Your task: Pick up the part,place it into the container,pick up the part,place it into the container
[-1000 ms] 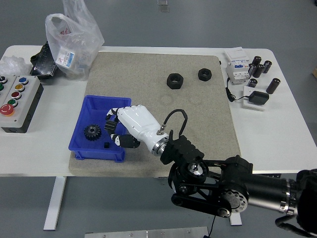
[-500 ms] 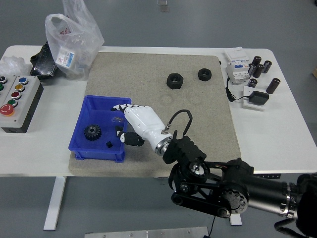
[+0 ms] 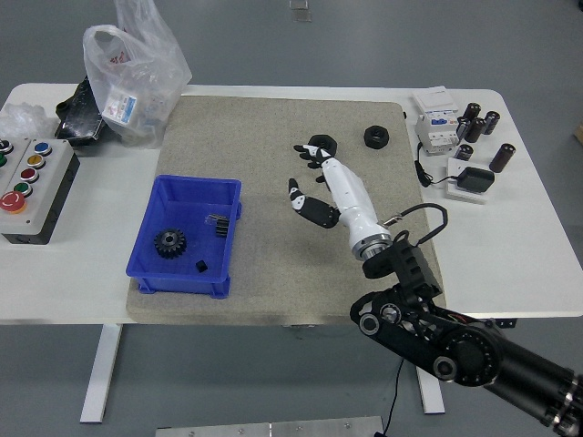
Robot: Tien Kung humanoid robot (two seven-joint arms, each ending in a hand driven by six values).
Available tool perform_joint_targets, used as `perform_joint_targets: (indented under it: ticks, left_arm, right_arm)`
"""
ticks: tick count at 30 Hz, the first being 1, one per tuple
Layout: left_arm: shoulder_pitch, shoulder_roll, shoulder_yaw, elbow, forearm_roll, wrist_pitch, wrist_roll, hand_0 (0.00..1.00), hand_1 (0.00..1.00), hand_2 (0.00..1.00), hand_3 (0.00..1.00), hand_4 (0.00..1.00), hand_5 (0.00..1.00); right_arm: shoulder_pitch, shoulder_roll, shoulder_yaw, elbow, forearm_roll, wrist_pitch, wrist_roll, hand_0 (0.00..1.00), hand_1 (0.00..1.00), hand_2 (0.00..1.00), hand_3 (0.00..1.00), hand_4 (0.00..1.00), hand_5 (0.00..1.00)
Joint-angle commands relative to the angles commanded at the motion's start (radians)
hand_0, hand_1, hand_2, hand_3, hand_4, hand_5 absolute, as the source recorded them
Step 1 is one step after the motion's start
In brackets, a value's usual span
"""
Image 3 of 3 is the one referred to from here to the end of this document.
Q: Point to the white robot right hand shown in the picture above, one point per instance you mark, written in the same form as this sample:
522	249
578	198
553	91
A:
350	200

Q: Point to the small black spur gear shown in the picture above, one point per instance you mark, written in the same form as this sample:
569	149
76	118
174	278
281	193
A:
221	227

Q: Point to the blue plastic bin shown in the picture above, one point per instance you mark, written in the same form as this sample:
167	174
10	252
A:
182	205

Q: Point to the large black bevel gear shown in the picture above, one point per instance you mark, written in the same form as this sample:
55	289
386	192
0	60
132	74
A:
163	248

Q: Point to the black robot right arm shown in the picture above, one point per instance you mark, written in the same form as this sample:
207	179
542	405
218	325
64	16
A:
469	350

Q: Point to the large black hex nut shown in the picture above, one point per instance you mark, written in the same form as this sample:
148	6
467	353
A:
330	143

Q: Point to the small black hex nut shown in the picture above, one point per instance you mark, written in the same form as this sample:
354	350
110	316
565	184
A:
370	141

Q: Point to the tiny black cube nut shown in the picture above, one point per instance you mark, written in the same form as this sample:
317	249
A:
201	266

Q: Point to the brown cardboard box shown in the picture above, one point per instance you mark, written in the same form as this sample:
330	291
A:
579	132

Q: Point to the white blue labelled box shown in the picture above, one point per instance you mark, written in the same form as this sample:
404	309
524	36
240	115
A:
120	107

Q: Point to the grey five-button control box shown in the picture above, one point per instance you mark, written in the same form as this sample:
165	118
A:
45	205

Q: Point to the grey-brown mat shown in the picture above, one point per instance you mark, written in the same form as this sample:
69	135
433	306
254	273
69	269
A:
273	273

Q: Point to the white circuit breaker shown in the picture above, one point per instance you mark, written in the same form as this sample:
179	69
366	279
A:
437	132

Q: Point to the white flat plate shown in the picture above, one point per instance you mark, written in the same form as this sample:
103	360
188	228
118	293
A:
469	196

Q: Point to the black cylindrical capacitor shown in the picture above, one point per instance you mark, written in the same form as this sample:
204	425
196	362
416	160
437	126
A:
472	111
491	123
476	130
464	152
462	128
502	158

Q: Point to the black power adapter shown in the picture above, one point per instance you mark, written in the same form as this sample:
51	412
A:
476	178

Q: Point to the small metal clip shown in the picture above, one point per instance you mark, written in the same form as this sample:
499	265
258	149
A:
210	219

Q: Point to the metal floor hatch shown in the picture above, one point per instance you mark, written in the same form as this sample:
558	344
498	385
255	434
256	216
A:
302	16

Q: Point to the white table leg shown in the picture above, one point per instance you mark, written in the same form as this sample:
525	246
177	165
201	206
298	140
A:
432	396
102	373

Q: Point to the clear plastic bag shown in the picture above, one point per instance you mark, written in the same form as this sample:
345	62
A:
146	73

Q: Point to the black plastic tray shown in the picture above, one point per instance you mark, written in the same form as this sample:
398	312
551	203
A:
79	123

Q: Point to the crumpled clear plastic wrap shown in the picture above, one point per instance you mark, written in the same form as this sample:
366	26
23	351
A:
23	118

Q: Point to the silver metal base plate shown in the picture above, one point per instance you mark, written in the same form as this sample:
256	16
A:
268	429

